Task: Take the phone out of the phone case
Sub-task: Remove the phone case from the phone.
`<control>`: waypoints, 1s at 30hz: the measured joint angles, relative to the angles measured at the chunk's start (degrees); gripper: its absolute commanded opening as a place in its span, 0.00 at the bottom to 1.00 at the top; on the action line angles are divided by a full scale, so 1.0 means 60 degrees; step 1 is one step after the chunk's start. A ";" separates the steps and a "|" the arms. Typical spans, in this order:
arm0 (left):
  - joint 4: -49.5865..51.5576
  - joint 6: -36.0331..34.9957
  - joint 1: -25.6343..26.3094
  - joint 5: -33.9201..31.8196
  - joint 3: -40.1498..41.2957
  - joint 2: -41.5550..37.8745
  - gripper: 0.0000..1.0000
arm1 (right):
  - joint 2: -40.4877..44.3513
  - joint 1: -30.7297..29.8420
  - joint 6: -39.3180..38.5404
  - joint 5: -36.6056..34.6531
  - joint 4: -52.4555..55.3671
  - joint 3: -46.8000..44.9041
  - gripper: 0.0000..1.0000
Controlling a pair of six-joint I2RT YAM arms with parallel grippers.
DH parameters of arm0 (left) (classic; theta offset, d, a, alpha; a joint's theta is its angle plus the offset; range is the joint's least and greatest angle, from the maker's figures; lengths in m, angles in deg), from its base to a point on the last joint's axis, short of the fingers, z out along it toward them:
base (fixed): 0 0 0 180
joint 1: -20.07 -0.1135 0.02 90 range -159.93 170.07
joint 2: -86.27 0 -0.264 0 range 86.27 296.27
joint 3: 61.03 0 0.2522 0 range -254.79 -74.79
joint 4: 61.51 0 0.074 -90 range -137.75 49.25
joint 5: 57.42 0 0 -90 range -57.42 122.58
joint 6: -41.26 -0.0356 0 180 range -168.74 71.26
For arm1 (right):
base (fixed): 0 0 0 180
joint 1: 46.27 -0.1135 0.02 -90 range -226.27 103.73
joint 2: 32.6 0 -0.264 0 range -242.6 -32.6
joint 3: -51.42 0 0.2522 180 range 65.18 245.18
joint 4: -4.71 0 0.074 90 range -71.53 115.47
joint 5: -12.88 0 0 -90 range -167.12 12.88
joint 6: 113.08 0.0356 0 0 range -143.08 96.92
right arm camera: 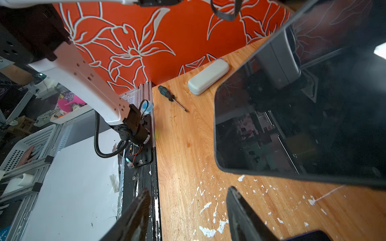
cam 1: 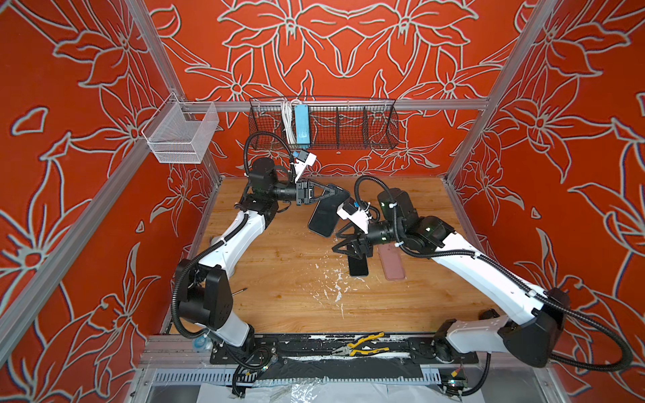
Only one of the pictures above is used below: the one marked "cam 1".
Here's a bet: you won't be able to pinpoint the black smartphone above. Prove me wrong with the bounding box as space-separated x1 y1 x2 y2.
307 187 349 238

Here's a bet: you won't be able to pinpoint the white coiled cable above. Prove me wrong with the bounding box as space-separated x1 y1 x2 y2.
279 100 297 146

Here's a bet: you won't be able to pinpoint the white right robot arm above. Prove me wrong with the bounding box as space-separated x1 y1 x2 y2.
331 188 633 372

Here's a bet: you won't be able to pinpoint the black wire wall basket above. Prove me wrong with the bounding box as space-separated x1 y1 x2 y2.
248 96 400 151

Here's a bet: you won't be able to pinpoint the clear plastic wall bin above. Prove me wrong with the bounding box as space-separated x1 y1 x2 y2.
141 92 220 164

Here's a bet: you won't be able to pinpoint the blue tape roll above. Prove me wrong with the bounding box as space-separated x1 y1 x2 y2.
192 336 210 352

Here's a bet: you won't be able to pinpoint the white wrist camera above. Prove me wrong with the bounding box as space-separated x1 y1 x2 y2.
337 197 371 233
292 149 317 182

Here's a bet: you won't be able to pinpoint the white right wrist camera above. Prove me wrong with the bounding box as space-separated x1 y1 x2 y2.
337 197 371 233

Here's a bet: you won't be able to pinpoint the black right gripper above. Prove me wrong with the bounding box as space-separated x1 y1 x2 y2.
334 217 408 257

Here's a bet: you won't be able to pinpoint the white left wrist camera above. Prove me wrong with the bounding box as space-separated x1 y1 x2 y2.
292 149 317 182

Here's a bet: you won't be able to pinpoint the green handled screwdriver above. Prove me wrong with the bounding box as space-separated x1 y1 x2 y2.
232 287 248 297

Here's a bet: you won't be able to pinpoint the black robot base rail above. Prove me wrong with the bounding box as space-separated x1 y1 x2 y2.
239 332 484 387

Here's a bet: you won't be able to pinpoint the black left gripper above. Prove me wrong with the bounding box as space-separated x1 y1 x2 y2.
269 179 334 212

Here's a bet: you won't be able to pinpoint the light blue flat box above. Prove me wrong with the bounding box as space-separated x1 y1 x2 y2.
294 103 311 149

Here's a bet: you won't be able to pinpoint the yellow handled pliers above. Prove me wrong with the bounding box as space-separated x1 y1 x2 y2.
331 332 391 357

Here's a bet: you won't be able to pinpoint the pink phone case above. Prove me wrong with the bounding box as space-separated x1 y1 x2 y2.
377 243 406 281

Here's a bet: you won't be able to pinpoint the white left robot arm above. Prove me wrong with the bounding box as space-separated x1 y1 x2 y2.
170 158 347 349

